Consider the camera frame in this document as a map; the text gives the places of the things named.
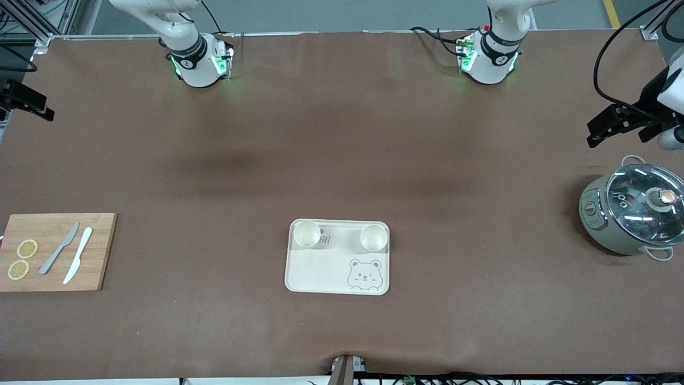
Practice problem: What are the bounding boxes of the white IKEA cup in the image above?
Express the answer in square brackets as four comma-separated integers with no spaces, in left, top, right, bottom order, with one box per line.
[294,220,322,249]
[360,225,388,252]

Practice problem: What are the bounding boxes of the glass pot lid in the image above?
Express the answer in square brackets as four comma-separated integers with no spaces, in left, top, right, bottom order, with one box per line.
[605,163,684,245]

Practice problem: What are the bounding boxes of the grey electric cooking pot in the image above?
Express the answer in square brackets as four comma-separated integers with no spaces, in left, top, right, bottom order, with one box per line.
[579,155,684,261]

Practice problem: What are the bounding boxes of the grey plastic knife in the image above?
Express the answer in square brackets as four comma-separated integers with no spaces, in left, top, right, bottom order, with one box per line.
[39,222,80,275]

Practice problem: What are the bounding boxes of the white plastic knife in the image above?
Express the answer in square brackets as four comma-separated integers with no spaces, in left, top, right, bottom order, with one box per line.
[63,227,94,285]

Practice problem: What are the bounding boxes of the wooden cutting board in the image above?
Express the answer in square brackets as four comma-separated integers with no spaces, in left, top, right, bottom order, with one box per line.
[0,213,118,292]

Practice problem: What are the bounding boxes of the cream bear print tray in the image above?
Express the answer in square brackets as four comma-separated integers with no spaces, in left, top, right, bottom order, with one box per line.
[284,219,391,296]

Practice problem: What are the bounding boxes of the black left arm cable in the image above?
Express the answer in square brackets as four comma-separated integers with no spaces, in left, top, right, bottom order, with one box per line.
[594,0,684,110]

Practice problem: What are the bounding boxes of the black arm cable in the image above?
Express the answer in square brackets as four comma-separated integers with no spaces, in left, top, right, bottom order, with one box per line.
[200,0,224,36]
[594,0,684,110]

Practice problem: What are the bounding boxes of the aluminium frame profile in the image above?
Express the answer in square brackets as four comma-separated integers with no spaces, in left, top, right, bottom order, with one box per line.
[0,0,81,49]
[640,0,684,41]

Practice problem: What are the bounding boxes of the black base cable bundle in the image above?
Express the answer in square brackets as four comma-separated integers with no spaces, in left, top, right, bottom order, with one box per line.
[409,26,467,58]

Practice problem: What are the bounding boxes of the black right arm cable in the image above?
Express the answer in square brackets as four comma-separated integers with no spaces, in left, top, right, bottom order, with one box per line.
[200,0,224,36]

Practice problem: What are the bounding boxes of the black cables along table edge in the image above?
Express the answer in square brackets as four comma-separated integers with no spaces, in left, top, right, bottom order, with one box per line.
[307,372,684,385]

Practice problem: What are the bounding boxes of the camera mount post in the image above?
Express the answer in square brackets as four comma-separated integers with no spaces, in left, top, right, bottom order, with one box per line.
[330,355,367,385]

